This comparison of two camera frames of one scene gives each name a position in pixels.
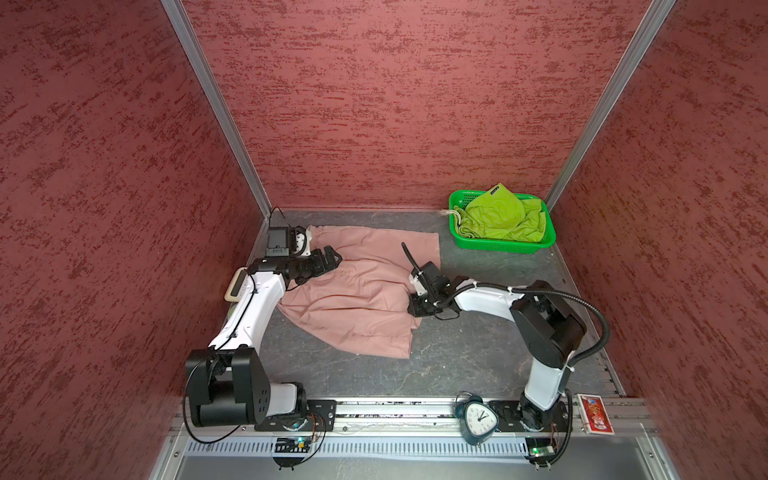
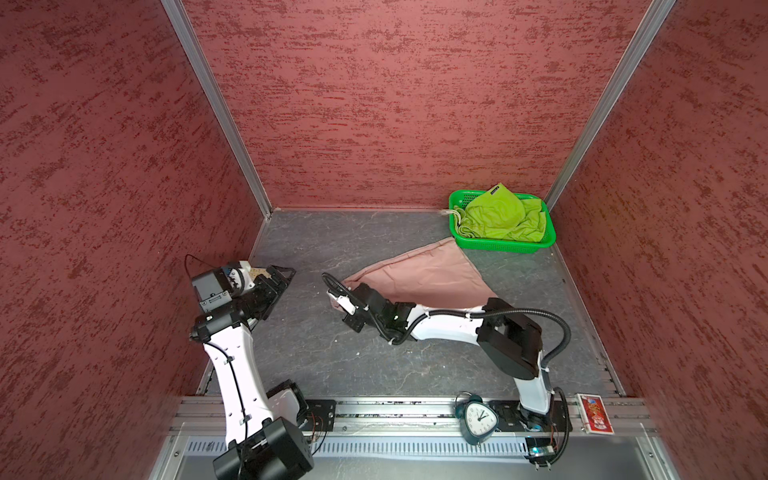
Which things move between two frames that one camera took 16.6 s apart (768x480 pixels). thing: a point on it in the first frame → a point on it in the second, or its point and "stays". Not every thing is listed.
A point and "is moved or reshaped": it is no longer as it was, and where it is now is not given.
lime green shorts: [498, 213] stays
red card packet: [595, 419] stays
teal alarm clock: [477, 418] stays
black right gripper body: [426, 305] → [358, 321]
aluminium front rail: [419, 417] stays
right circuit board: [540, 450] stays
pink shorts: [362, 300] is moved or reshaped
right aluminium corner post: [646, 33] stays
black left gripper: [320, 266] → [273, 292]
